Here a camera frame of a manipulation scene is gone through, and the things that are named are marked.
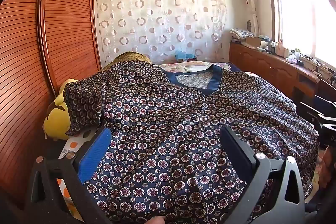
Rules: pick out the light blue cloth bundle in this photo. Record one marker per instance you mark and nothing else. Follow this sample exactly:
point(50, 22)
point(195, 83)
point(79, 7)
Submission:
point(185, 56)

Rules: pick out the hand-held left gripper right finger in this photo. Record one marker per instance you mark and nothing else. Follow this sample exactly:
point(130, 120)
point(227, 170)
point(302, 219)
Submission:
point(237, 153)

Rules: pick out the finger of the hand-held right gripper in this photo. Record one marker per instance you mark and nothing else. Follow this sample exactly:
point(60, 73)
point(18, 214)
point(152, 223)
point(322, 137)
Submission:
point(308, 111)

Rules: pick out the sheer circle-patterned curtain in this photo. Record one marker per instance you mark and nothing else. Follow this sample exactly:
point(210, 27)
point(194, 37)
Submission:
point(160, 22)

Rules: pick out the crumpled white tissue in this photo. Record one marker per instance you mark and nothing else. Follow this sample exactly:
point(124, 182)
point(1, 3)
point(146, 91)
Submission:
point(291, 58)

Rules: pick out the yellow plush toy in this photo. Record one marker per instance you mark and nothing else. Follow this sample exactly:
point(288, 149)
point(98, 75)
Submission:
point(59, 119)

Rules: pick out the cardboard box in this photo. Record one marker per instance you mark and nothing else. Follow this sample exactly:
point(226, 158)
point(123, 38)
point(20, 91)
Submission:
point(254, 41)

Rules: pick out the person's left hand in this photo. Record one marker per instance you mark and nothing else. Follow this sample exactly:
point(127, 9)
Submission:
point(157, 220)

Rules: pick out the stack of folded cloths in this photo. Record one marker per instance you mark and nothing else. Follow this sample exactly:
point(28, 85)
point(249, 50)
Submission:
point(241, 33)

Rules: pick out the pink floral blanket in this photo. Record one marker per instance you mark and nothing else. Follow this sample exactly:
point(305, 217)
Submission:
point(189, 66)

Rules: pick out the long wooden cabinet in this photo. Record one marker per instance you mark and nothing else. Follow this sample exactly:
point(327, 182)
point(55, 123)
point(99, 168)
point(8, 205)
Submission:
point(267, 66)

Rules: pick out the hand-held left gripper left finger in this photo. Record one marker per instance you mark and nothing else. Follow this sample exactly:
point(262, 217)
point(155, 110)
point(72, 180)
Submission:
point(94, 153)

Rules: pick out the navy patterned satin shirt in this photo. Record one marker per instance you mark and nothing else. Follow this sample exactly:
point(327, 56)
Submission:
point(178, 119)

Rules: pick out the wooden louvered wardrobe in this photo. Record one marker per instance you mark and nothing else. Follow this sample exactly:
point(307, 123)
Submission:
point(39, 37)

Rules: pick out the golden patterned pillow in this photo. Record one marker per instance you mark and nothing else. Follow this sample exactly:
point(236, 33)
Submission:
point(131, 57)

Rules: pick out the person's right forearm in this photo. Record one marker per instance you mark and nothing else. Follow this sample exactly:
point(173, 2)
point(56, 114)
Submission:
point(330, 163)

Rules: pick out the wooden-framed window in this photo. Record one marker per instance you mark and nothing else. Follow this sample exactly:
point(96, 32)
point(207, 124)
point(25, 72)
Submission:
point(302, 6)

